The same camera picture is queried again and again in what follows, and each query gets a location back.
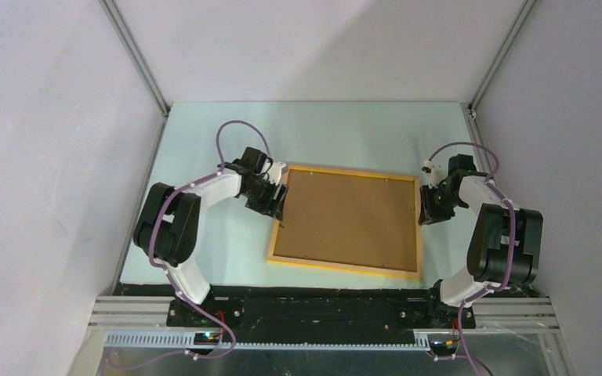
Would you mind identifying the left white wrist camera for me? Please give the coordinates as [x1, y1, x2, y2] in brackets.
[265, 161, 288, 185]

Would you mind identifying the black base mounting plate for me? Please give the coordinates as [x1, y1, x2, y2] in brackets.
[113, 285, 527, 349]

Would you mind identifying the aluminium extrusion rail front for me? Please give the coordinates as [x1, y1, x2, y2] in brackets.
[89, 296, 560, 351]

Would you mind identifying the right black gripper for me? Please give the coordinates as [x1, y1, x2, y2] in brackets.
[418, 184, 463, 226]

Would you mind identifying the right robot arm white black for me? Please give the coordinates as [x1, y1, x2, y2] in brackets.
[418, 154, 543, 327]

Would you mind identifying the yellow wooden picture frame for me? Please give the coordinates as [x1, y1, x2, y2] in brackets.
[267, 164, 423, 281]

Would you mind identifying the right aluminium corner post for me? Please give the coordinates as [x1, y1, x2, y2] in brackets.
[468, 0, 538, 119]

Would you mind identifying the aluminium corner post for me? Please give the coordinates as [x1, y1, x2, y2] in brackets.
[99, 0, 171, 118]
[468, 0, 538, 119]

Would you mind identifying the left aluminium corner post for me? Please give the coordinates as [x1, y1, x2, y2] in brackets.
[99, 0, 171, 118]

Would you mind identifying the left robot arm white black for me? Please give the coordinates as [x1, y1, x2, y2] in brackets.
[132, 147, 288, 327]

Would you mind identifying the brown cardboard backing board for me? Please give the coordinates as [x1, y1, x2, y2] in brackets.
[274, 169, 419, 273]

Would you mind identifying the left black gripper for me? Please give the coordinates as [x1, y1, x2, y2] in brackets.
[242, 175, 288, 222]

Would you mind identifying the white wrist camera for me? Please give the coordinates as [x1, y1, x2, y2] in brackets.
[265, 161, 288, 185]
[422, 160, 447, 189]

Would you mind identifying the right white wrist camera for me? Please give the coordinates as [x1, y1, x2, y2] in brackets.
[422, 160, 447, 189]

